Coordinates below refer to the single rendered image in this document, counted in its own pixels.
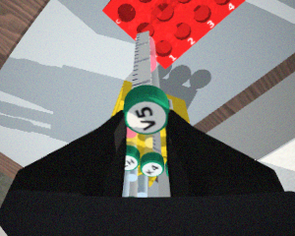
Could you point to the red tube rack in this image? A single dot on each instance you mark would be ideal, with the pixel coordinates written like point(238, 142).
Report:
point(169, 46)

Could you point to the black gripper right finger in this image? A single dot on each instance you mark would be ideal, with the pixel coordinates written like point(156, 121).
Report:
point(213, 168)

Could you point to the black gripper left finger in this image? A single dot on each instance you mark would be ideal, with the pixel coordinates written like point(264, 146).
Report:
point(83, 165)

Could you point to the grey flat mat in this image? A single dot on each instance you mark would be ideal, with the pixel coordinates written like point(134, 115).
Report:
point(63, 78)

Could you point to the yellow rack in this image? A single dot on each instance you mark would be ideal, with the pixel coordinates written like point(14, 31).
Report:
point(176, 104)

